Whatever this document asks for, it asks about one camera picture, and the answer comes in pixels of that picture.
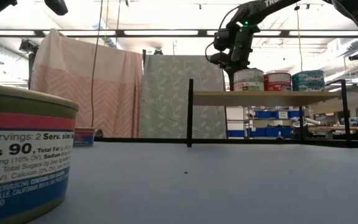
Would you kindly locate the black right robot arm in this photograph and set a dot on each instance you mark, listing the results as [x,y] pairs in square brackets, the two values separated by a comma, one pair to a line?
[259,6]

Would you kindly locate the wooden shelf black metal frame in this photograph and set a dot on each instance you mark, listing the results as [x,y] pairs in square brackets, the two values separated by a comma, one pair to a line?
[259,99]

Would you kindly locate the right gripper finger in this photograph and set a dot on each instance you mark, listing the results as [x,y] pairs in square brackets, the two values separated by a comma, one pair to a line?
[230,81]

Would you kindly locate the black round ceiling speaker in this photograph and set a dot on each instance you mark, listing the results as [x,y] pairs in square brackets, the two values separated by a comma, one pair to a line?
[356,56]

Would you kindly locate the red blue label salmon can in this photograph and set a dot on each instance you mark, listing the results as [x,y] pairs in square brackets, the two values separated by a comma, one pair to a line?
[23,155]
[84,137]

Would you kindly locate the pink chevron curtain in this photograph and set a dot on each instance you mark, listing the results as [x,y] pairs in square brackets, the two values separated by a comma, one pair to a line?
[85,93]

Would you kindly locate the blue storage bins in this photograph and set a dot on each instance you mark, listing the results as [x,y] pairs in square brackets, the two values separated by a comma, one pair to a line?
[272,132]

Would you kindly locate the red label seafood can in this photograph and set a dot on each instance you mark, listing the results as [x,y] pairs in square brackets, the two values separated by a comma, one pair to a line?
[277,77]
[278,87]

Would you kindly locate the green leaf print curtain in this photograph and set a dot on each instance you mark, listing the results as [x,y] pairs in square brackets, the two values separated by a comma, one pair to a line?
[179,99]

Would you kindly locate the long LED light bar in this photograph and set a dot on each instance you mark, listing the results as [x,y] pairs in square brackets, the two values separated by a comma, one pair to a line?
[104,33]

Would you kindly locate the black mounted camera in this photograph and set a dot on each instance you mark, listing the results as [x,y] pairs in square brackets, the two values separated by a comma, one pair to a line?
[28,46]

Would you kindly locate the wooden workbench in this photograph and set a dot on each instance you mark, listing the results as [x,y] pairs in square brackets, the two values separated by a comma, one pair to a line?
[337,128]

